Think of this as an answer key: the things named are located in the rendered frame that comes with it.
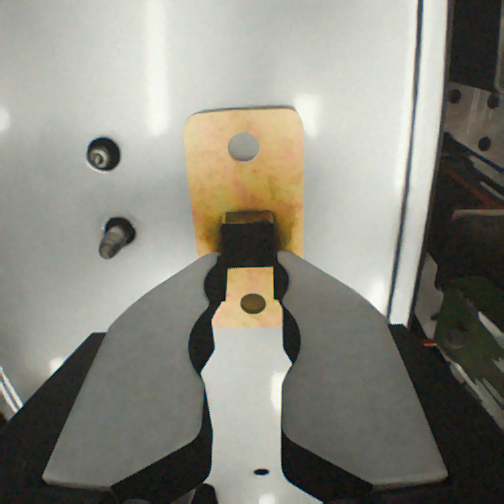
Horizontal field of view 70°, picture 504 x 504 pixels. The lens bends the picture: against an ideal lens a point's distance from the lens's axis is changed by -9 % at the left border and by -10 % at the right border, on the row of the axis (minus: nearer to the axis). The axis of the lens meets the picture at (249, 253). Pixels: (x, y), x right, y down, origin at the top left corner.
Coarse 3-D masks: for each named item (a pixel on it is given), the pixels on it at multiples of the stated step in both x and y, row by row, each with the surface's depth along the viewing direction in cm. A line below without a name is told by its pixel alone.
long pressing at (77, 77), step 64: (0, 0) 10; (64, 0) 11; (128, 0) 11; (192, 0) 11; (256, 0) 11; (320, 0) 11; (384, 0) 11; (448, 0) 11; (0, 64) 11; (64, 64) 12; (128, 64) 12; (192, 64) 12; (256, 64) 12; (320, 64) 12; (384, 64) 11; (448, 64) 12; (0, 128) 13; (64, 128) 13; (128, 128) 13; (320, 128) 13; (384, 128) 13; (0, 192) 14; (64, 192) 14; (128, 192) 14; (320, 192) 14; (384, 192) 14; (0, 256) 15; (64, 256) 15; (128, 256) 15; (192, 256) 15; (320, 256) 15; (384, 256) 15; (0, 320) 17; (64, 320) 17; (0, 384) 19; (256, 384) 18; (256, 448) 21
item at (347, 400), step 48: (288, 288) 10; (336, 288) 10; (288, 336) 10; (336, 336) 9; (384, 336) 8; (288, 384) 7; (336, 384) 7; (384, 384) 7; (288, 432) 6; (336, 432) 6; (384, 432) 6; (288, 480) 7; (336, 480) 6; (384, 480) 6; (432, 480) 6
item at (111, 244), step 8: (120, 224) 14; (128, 224) 15; (112, 232) 14; (120, 232) 14; (128, 232) 14; (104, 240) 13; (112, 240) 13; (120, 240) 14; (104, 248) 13; (112, 248) 13; (120, 248) 14; (104, 256) 13; (112, 256) 13
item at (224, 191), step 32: (192, 128) 12; (224, 128) 12; (256, 128) 12; (288, 128) 12; (192, 160) 13; (224, 160) 13; (256, 160) 13; (288, 160) 12; (192, 192) 13; (224, 192) 13; (256, 192) 13; (288, 192) 13; (224, 224) 13; (256, 224) 13; (288, 224) 14; (256, 256) 13; (256, 288) 15; (224, 320) 16; (256, 320) 16
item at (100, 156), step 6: (102, 144) 13; (108, 144) 13; (114, 144) 13; (96, 150) 12; (102, 150) 13; (108, 150) 13; (114, 150) 13; (90, 156) 13; (96, 156) 12; (102, 156) 13; (108, 156) 13; (114, 156) 13; (90, 162) 13; (96, 162) 13; (102, 162) 13; (108, 162) 13
